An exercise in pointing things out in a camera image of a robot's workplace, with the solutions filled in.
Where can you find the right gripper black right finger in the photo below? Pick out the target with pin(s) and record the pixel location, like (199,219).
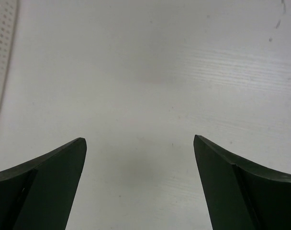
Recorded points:
(241,194)

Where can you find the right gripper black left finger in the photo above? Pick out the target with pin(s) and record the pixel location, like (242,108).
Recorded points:
(39,194)

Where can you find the white perforated plastic bin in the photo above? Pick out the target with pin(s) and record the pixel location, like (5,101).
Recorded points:
(8,19)

